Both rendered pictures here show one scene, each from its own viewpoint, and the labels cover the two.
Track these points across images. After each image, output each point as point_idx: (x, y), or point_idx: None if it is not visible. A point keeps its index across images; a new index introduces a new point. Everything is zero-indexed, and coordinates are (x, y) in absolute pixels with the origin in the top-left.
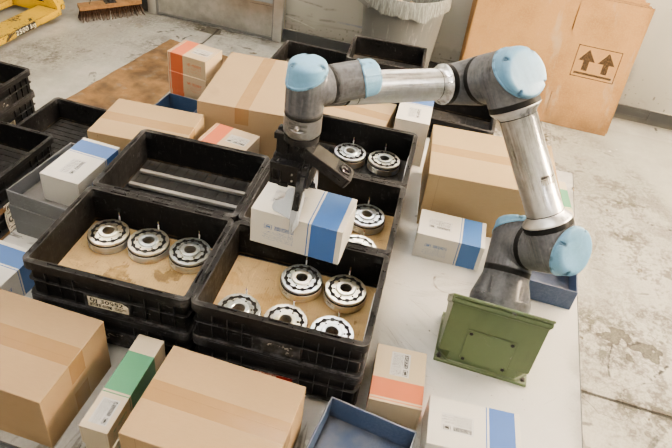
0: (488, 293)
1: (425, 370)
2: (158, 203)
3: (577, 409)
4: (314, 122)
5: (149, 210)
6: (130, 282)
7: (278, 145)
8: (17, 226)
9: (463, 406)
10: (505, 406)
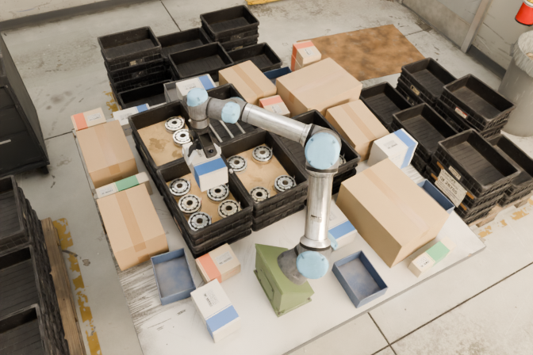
0: (281, 257)
1: (230, 269)
2: None
3: (289, 348)
4: (196, 121)
5: None
6: (162, 149)
7: None
8: (166, 101)
9: (222, 294)
10: (257, 315)
